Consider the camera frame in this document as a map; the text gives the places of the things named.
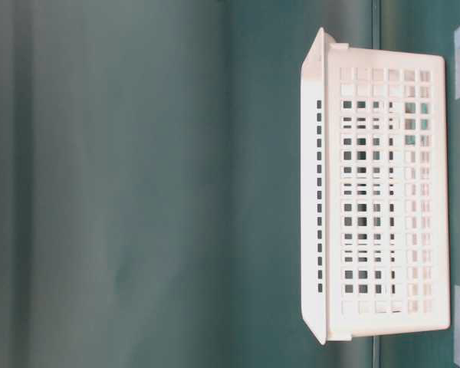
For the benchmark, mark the teal tape roll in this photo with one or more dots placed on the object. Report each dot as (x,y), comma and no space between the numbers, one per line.
(416,124)

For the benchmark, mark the white plastic lattice basket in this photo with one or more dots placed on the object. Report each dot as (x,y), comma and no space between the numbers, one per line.
(374,218)

